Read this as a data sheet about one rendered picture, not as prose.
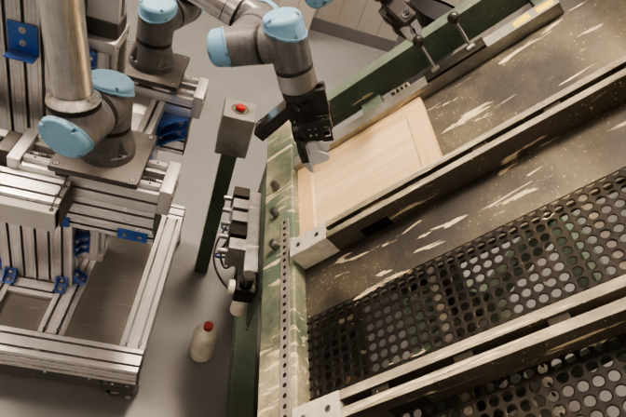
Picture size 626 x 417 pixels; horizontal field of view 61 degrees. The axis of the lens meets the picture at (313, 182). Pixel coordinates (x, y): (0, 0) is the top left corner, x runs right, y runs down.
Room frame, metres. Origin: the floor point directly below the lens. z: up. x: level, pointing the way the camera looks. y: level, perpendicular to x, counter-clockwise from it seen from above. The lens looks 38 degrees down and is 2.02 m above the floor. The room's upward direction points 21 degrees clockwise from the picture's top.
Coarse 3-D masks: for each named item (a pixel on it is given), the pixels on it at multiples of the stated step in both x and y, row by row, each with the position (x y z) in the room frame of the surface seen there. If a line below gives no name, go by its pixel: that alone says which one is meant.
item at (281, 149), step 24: (288, 120) 1.73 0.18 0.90; (288, 144) 1.58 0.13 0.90; (288, 168) 1.45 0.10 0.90; (288, 192) 1.33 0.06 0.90; (288, 216) 1.22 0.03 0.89; (264, 240) 1.16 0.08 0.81; (264, 264) 1.07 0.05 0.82; (264, 288) 0.98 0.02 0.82; (264, 312) 0.90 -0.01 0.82; (264, 336) 0.83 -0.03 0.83; (264, 360) 0.76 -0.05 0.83; (264, 384) 0.70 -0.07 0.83; (264, 408) 0.64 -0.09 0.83
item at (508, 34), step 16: (544, 0) 1.66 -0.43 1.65; (544, 16) 1.61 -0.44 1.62; (496, 32) 1.63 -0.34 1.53; (512, 32) 1.59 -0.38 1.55; (528, 32) 1.60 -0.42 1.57; (496, 48) 1.59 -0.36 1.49; (464, 64) 1.57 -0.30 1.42; (432, 80) 1.55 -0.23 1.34; (448, 80) 1.56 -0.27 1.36; (400, 96) 1.55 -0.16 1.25; (416, 96) 1.54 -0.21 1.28; (368, 112) 1.55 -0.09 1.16; (384, 112) 1.52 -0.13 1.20; (352, 128) 1.51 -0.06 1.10; (336, 144) 1.49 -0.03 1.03
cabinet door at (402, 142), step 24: (384, 120) 1.50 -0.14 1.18; (408, 120) 1.45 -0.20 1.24; (360, 144) 1.45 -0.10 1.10; (384, 144) 1.40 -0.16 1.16; (408, 144) 1.35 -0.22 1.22; (432, 144) 1.30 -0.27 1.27; (336, 168) 1.39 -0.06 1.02; (360, 168) 1.34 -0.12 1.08; (384, 168) 1.29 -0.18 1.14; (408, 168) 1.25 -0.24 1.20; (312, 192) 1.33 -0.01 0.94; (336, 192) 1.28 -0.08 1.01; (360, 192) 1.24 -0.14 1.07; (312, 216) 1.22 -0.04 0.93
